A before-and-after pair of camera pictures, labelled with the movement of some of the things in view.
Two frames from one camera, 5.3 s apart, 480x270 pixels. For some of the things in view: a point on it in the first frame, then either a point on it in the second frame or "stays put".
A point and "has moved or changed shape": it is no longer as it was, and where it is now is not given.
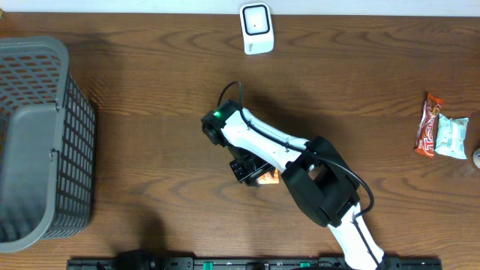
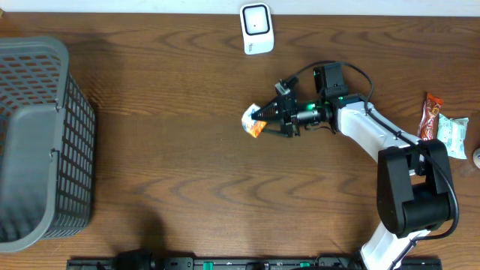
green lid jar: x=476 y=157 stays put
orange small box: x=268 y=178 has moved or changed shape
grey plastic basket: x=47 y=145 stays put
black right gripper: x=249 y=177 → x=285 y=106
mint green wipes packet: x=451 y=136 stays put
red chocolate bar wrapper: x=426 y=133 stays put
